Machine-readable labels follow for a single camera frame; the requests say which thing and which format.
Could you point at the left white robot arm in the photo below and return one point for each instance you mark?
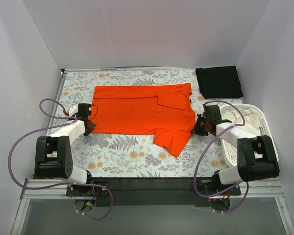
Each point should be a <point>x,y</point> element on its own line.
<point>53,158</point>

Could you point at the floral patterned table mat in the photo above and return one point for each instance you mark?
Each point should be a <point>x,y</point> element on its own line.
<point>106,155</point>

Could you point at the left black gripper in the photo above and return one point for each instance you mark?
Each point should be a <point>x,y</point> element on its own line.
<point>89,127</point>

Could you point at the orange t shirt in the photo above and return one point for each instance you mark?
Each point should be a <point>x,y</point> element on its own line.
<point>163,111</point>

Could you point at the white perforated laundry basket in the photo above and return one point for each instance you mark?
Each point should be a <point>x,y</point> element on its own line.
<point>255,124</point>

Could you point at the aluminium frame rail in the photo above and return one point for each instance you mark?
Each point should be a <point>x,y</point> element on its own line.
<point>263,212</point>

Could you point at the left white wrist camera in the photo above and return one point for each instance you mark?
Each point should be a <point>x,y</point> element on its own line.
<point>72,111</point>

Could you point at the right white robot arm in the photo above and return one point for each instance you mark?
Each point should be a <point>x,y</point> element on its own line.
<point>256,155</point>

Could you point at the folded black t shirt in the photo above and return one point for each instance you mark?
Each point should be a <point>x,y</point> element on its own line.
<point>219,82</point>

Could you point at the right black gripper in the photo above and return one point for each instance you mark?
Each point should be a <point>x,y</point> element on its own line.
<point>199,126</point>

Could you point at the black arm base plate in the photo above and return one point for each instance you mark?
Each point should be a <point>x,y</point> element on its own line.
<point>150,191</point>

